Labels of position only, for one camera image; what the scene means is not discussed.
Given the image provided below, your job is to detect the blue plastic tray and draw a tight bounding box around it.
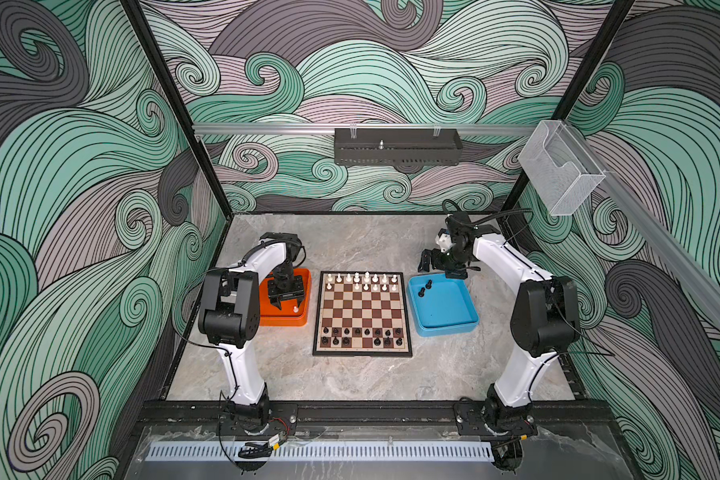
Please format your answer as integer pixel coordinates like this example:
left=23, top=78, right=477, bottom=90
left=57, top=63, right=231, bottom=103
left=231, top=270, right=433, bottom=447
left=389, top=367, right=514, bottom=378
left=407, top=273, right=479, bottom=337

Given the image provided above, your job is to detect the brown cream chess board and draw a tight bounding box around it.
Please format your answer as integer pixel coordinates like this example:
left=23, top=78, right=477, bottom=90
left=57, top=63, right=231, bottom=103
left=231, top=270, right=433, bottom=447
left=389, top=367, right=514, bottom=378
left=312, top=271, right=413, bottom=358

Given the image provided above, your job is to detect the white slotted cable duct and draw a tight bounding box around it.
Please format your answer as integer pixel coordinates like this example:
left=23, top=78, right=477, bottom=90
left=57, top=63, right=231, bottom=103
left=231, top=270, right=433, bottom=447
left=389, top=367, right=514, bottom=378
left=145, top=440, right=494, bottom=463

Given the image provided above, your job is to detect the clear acrylic wall holder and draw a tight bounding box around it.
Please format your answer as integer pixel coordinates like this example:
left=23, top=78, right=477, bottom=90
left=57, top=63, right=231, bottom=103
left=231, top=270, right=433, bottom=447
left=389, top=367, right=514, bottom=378
left=518, top=120, right=606, bottom=217

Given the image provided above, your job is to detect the aluminium rail wall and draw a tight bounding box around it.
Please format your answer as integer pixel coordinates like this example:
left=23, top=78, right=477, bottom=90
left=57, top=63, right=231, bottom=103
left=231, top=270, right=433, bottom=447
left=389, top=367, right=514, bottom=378
left=192, top=122, right=536, bottom=137
left=571, top=129, right=720, bottom=331

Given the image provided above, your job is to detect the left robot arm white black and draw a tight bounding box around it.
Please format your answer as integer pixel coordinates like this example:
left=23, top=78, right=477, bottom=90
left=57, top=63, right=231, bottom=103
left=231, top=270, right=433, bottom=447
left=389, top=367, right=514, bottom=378
left=198, top=232, right=309, bottom=424

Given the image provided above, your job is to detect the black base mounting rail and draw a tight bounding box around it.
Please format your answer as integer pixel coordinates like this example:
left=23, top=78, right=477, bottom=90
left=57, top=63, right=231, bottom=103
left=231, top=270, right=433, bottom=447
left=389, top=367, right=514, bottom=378
left=137, top=399, right=613, bottom=427

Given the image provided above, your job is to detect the aluminium rail right wall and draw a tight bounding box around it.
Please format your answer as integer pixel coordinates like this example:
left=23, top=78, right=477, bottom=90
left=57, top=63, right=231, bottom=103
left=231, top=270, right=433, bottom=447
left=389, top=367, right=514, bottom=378
left=571, top=129, right=720, bottom=331

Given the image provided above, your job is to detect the aluminium rail back wall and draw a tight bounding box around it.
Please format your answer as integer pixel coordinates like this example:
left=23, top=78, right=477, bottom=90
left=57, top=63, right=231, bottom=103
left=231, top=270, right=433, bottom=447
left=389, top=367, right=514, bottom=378
left=192, top=122, right=536, bottom=137

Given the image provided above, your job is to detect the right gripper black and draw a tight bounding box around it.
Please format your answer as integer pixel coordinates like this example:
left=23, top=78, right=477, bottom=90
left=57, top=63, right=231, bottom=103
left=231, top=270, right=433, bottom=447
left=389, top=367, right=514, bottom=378
left=417, top=246, right=473, bottom=278

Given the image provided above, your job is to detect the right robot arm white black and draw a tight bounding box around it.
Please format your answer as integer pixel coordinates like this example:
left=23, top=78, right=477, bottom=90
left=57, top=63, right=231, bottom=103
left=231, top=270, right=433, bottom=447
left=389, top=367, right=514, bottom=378
left=421, top=200, right=581, bottom=430

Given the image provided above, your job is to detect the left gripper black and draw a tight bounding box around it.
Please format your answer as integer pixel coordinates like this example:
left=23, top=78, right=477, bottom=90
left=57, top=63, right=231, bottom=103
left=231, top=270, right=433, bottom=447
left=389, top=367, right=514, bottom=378
left=267, top=266, right=304, bottom=308

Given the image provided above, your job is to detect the orange plastic tray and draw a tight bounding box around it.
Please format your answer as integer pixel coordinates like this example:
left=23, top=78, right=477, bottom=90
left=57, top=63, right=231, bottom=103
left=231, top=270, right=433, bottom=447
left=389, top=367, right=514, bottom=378
left=259, top=268, right=312, bottom=327

